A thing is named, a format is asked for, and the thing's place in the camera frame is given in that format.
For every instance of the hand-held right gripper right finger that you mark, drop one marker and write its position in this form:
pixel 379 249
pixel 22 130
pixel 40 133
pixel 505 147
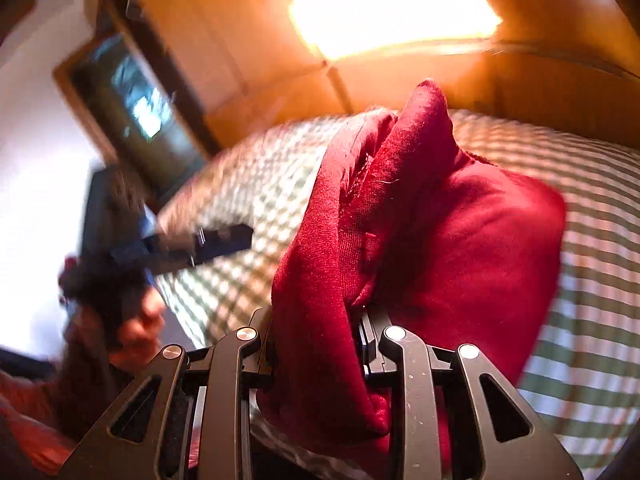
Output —
pixel 369 345

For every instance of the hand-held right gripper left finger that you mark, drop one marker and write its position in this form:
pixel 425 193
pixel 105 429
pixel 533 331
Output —
pixel 267 355

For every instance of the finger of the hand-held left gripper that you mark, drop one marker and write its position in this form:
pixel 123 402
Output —
pixel 220 245

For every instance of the red shirt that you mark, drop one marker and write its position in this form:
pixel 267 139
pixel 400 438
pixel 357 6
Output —
pixel 450 240

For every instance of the person's left forearm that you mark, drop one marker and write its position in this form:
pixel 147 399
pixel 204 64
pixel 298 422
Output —
pixel 40 410

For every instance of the person's left hand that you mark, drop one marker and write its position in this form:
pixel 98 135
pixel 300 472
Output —
pixel 142 325

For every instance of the wooden framed mirror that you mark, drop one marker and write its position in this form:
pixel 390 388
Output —
pixel 135 110

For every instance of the wooden wardrobe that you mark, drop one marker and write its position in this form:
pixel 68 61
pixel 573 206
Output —
pixel 225 35

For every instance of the green checked bedsheet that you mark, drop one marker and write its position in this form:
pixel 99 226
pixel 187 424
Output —
pixel 590 260

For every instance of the wooden headboard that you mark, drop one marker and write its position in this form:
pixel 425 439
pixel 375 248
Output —
pixel 550 90

